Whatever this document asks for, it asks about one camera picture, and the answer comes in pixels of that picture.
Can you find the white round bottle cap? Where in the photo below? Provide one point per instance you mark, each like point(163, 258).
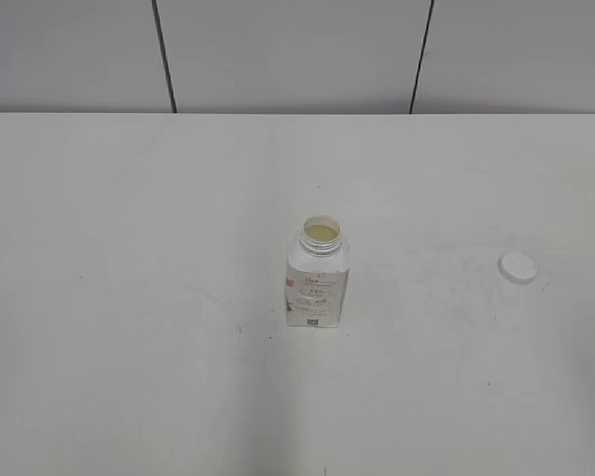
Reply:
point(517, 268)

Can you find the white square plastic bottle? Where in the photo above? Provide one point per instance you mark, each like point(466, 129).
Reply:
point(318, 264)

